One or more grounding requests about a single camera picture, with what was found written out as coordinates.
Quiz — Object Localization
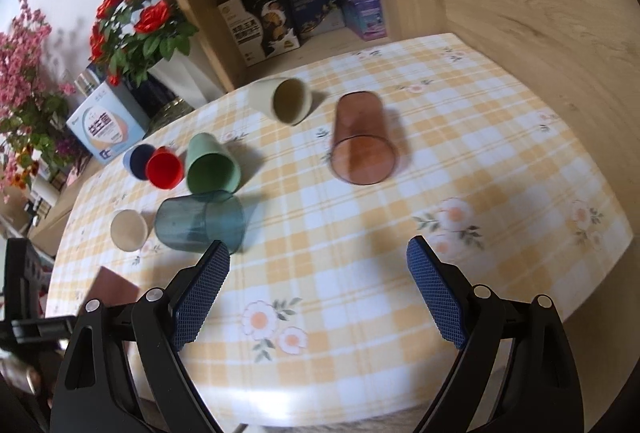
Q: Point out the small white cup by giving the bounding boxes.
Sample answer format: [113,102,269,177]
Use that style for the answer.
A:
[110,210,149,252]

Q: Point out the teal transparent cup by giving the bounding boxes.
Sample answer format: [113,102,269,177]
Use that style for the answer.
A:
[154,190,246,253]

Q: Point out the red plastic cup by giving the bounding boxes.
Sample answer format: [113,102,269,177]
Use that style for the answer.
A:
[145,147,184,190]

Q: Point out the blue plastic cup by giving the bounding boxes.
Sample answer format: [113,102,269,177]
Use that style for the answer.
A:
[122,144,156,182]

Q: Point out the green plastic cup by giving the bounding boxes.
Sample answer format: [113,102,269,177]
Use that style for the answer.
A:
[186,133,241,194]

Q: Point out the brown transparent cup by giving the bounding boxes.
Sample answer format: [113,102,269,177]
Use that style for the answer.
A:
[329,90,397,186]

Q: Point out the beige plastic cup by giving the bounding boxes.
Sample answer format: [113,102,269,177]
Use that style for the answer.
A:
[246,78,312,126]

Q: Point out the black chair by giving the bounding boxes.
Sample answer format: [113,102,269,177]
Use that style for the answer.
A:
[1,238,63,432]

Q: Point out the low wooden sideboard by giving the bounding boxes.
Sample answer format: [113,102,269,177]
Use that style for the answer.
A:
[27,158,103,257]

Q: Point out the pink blossom branch arrangement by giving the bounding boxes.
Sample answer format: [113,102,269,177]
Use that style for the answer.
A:
[1,0,87,200]

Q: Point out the white blue probiotic box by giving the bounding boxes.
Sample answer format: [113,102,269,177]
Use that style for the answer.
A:
[66,82,150,164]

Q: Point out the green patterned tray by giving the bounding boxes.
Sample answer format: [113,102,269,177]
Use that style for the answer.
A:
[145,97,194,137]

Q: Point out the yellow plaid floral tablecloth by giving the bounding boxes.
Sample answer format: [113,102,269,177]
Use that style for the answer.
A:
[44,32,635,429]

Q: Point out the silver metal can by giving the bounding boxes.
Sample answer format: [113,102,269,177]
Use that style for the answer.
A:
[74,69,100,97]

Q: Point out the white faceted vase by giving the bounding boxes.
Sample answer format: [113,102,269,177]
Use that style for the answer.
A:
[149,44,226,109]

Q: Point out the red rose bouquet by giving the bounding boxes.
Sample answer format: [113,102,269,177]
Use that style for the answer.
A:
[89,0,198,86]

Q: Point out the white cookie box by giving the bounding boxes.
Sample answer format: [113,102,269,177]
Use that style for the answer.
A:
[218,0,300,67]

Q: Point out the purple small box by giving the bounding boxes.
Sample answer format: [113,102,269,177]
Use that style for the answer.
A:
[342,0,387,41]

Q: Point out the dark blue snack box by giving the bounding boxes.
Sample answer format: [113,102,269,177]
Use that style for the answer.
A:
[287,0,345,41]

